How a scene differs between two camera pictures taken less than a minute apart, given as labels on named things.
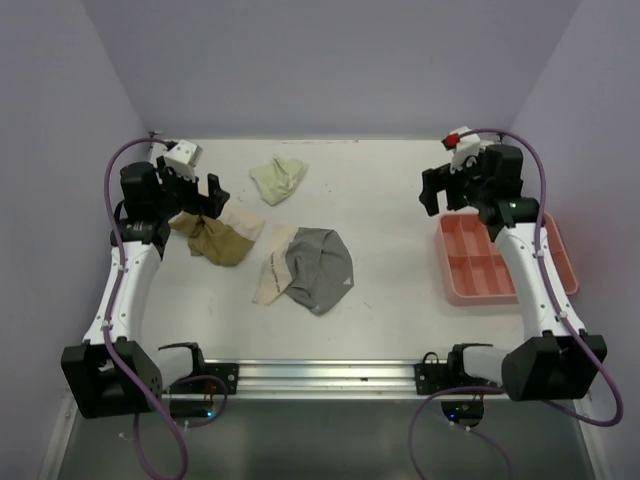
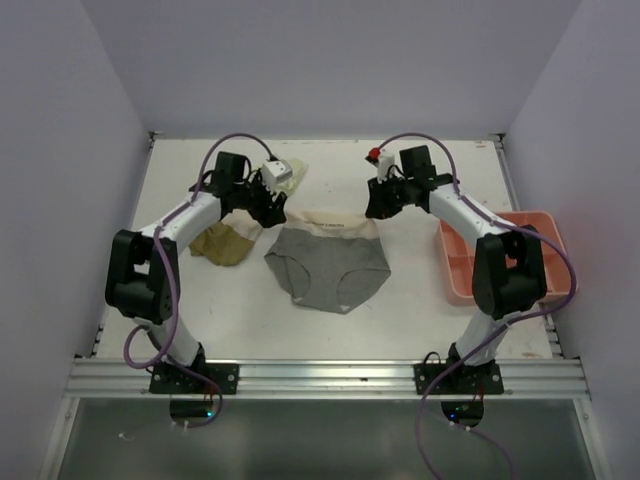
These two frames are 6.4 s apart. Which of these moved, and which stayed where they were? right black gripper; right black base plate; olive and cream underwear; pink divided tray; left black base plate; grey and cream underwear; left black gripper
Moved: grey and cream underwear; right black gripper; left black gripper
Stayed: pink divided tray; olive and cream underwear; right black base plate; left black base plate
